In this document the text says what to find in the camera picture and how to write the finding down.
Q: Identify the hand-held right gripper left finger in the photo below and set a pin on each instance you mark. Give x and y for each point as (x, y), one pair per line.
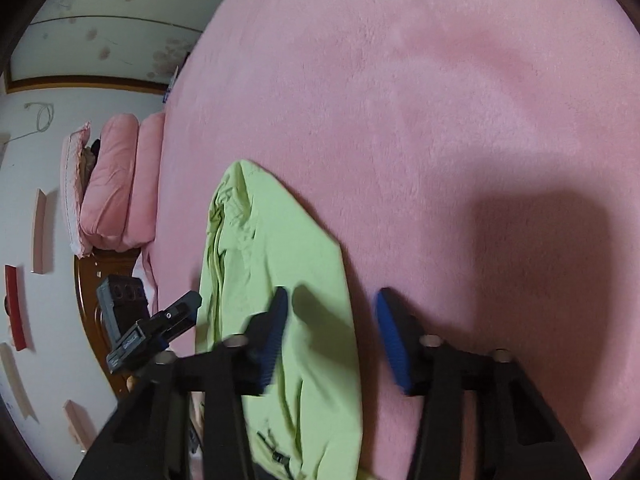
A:
(272, 340)

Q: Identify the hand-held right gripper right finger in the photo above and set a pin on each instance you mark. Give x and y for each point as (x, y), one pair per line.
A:
(392, 340)

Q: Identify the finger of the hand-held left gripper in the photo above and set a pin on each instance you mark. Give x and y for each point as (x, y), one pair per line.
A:
(175, 315)

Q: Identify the green and black hooded jacket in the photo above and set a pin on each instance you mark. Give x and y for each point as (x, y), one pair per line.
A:
(300, 260)

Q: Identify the wooden bed headboard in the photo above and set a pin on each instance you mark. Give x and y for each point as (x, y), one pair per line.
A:
(90, 280)

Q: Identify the folded pink quilt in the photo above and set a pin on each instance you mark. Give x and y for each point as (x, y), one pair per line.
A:
(112, 185)

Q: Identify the pink lace-edged pillow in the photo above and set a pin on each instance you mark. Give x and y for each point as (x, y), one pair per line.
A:
(70, 185)

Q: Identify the pink fleece bed blanket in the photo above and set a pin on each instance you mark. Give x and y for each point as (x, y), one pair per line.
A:
(450, 110)

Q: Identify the floral wardrobe doors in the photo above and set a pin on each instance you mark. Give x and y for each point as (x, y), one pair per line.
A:
(100, 45)

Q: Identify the red wall shelf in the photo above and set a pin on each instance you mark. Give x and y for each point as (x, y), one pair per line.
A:
(15, 310)

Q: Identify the wooden wall shelf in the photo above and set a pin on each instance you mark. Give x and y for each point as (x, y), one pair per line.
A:
(77, 425)
(39, 230)

